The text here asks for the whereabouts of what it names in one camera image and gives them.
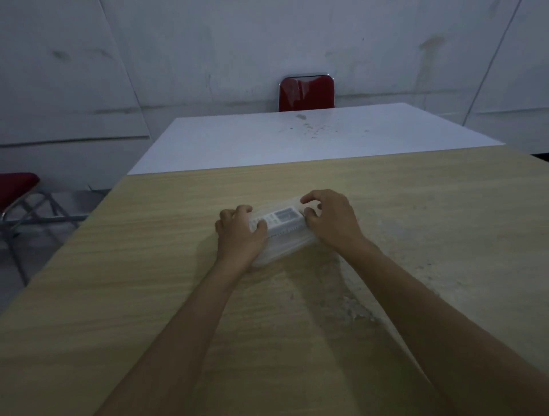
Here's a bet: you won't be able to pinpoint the person's left hand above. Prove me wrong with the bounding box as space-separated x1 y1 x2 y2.
214 205 269 269

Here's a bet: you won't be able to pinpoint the person's right hand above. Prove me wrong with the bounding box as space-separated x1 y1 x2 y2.
300 189 379 259

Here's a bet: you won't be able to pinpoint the clear plastic container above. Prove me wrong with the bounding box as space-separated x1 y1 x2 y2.
250 195 321 269

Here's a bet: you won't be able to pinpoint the white remote control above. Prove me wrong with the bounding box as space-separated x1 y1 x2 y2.
251 206 304 231

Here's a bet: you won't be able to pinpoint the person's left forearm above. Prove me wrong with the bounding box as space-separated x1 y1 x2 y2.
94 258 254 416

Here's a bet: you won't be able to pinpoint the person's right forearm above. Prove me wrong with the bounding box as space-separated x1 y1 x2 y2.
344 241 549 416

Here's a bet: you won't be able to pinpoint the white table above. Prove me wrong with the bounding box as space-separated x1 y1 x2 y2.
127 102 507 175

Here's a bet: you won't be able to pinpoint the red chair with glossy backrest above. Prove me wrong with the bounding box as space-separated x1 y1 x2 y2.
278 73 336 112

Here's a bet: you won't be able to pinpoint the red folding chair metal legs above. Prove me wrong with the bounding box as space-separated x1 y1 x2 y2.
0 172 81 287

